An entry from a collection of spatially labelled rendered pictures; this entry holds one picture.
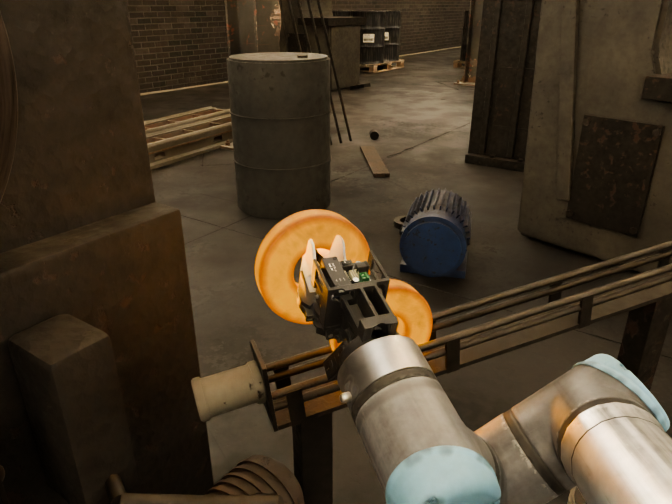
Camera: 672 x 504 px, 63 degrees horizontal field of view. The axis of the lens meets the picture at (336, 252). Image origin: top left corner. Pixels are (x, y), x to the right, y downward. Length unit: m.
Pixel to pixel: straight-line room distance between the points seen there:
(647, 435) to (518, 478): 0.14
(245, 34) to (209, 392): 4.24
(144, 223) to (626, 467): 0.64
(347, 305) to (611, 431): 0.26
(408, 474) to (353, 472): 1.12
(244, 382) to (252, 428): 0.98
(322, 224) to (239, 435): 1.11
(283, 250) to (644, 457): 0.44
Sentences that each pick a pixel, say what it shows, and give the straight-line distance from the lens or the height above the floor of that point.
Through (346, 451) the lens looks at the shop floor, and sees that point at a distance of 1.65.
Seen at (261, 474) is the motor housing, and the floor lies 0.53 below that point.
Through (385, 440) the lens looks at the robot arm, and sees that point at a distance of 0.50.
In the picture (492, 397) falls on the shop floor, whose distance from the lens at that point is 1.90.
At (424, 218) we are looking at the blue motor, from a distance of 2.37.
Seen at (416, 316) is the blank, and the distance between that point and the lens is 0.81.
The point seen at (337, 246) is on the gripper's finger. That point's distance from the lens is 0.68.
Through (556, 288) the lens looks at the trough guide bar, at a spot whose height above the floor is 0.71.
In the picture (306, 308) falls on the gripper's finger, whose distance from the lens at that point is 0.64.
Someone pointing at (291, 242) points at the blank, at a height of 0.88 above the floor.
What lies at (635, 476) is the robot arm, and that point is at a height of 0.85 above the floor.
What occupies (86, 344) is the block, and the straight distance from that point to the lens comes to 0.70.
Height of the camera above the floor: 1.15
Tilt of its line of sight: 24 degrees down
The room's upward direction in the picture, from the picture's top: straight up
